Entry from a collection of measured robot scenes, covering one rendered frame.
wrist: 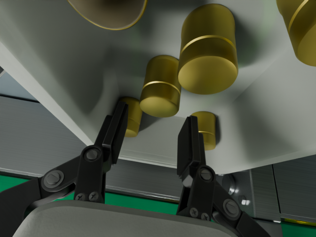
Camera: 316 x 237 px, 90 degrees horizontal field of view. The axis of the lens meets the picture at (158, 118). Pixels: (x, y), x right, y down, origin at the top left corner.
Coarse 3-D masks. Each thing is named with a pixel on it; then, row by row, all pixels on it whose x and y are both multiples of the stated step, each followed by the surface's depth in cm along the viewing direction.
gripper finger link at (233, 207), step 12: (192, 120) 12; (180, 132) 14; (192, 132) 11; (180, 144) 13; (192, 144) 10; (180, 156) 12; (192, 156) 10; (204, 156) 11; (180, 168) 11; (192, 168) 10; (192, 180) 10; (216, 192) 9; (216, 204) 9; (228, 204) 9; (228, 216) 9
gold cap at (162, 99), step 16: (160, 64) 13; (176, 64) 14; (144, 80) 14; (160, 80) 12; (176, 80) 13; (144, 96) 12; (160, 96) 12; (176, 96) 12; (160, 112) 14; (176, 112) 13
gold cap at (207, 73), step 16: (192, 16) 10; (208, 16) 9; (224, 16) 9; (192, 32) 9; (208, 32) 9; (224, 32) 9; (192, 48) 8; (208, 48) 8; (224, 48) 8; (192, 64) 8; (208, 64) 8; (224, 64) 8; (192, 80) 10; (208, 80) 9; (224, 80) 9
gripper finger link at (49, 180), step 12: (120, 108) 11; (108, 120) 11; (120, 120) 11; (108, 132) 10; (120, 132) 11; (96, 144) 10; (108, 144) 9; (120, 144) 12; (108, 156) 10; (60, 168) 9; (72, 168) 9; (108, 168) 10; (48, 180) 8; (60, 180) 8; (72, 180) 8; (72, 192) 9
